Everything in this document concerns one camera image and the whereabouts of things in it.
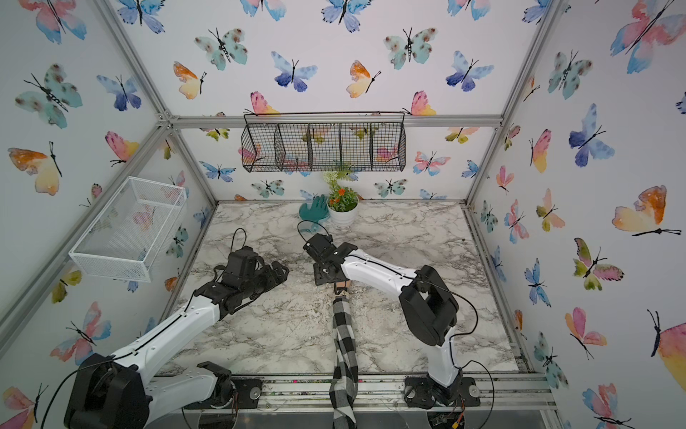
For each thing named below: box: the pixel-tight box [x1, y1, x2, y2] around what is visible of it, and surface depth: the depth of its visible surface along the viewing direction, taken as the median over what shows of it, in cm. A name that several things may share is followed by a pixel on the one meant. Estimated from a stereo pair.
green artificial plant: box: [323, 163, 359, 213], surface depth 106 cm
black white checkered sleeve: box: [329, 293, 359, 429], surface depth 75 cm
